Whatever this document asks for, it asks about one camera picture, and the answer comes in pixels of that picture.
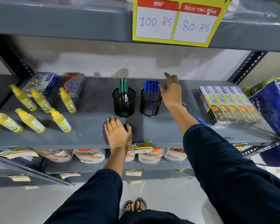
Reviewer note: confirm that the person's right hand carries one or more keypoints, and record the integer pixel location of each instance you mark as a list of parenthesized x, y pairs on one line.
[(172, 93)]

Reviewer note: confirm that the person's left hand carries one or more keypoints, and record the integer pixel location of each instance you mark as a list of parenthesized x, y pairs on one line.
[(118, 136)]

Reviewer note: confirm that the person's left middle finger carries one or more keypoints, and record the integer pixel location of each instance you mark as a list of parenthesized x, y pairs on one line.
[(113, 122)]

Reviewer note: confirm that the person's left little finger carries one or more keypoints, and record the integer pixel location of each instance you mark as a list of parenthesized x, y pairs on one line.
[(106, 130)]

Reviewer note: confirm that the person's right thumb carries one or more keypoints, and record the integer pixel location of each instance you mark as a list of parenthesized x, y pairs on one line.
[(162, 88)]

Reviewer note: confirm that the person's left thumb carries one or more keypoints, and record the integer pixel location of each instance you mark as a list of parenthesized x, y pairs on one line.
[(129, 131)]

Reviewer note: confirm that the person's right forearm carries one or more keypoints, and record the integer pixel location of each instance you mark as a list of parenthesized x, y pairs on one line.
[(228, 174)]

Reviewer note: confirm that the person's left forearm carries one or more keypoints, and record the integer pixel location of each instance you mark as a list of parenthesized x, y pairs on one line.
[(95, 198)]

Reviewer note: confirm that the bunch of blue capped pens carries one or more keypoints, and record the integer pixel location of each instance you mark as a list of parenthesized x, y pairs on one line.
[(151, 87)]

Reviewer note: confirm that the grey metal shelf rack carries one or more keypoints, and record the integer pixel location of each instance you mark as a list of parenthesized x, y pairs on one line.
[(91, 128)]

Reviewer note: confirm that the black mesh pen holder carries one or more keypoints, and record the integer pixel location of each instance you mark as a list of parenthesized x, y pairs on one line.
[(124, 107), (150, 106)]

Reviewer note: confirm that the yellow shelf price label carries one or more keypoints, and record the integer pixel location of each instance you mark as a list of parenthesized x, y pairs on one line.
[(239, 146), (20, 178), (30, 187), (70, 175), (16, 153), (137, 181), (140, 148), (133, 173)]

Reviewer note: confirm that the white tub with orange lid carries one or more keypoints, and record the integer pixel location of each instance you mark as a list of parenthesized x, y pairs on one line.
[(91, 155), (175, 153), (151, 156), (57, 155), (130, 157)]

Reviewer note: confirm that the green pen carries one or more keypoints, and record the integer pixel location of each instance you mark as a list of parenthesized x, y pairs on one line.
[(125, 87), (122, 88), (119, 89)]

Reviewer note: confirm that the single blue pen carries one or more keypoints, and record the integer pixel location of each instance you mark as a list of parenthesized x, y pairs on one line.
[(193, 112)]

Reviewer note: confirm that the colourful crayon box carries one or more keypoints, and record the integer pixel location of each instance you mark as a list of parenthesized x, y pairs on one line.
[(208, 102), (241, 102), (231, 102), (250, 102), (220, 102)]

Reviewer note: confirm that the red and grey box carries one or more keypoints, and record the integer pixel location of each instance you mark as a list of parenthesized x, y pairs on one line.
[(73, 85)]

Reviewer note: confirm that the white stick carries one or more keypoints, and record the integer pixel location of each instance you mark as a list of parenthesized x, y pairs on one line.
[(142, 187)]

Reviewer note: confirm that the yellow price sign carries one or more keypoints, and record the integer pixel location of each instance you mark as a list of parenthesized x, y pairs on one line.
[(177, 23)]

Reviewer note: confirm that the person's right sandal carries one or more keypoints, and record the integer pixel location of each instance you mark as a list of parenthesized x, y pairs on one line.
[(141, 204)]

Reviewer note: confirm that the person's sandal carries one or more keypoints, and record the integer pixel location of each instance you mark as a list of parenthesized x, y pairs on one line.
[(127, 207), (141, 204)]

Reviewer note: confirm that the person's left sandal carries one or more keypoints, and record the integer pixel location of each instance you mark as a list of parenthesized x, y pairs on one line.
[(127, 207)]

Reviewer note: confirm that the group of yellow glue bottles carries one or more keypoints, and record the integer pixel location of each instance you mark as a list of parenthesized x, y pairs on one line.
[(30, 120)]

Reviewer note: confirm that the blue and white box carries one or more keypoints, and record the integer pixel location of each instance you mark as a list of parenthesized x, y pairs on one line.
[(40, 83)]

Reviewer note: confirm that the person's dark clothing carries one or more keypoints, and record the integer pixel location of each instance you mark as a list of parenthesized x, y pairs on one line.
[(151, 218)]

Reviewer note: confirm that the green packet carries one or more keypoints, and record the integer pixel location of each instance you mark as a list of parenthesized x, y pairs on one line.
[(257, 86)]

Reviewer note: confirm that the clear plastic wrapping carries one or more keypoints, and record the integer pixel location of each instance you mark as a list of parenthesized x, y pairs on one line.
[(232, 6)]

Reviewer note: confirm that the dark blue printed bag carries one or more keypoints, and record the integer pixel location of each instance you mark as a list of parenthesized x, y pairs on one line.
[(271, 109)]

